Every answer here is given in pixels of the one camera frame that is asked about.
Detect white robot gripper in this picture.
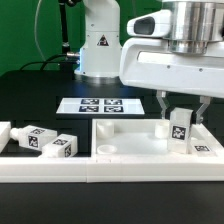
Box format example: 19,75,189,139
120,38,224,124

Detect white square table top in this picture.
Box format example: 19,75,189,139
91,119,224,156

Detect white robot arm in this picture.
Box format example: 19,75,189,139
75,0,224,121

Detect white marker tag sheet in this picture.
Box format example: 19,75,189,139
56,98,145,115

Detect white U-shaped fence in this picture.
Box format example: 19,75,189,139
0,122,224,182

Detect black cables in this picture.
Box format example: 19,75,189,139
19,51,81,72

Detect black camera stand pole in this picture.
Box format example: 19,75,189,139
58,0,75,54

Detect white cable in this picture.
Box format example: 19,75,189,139
34,0,48,63

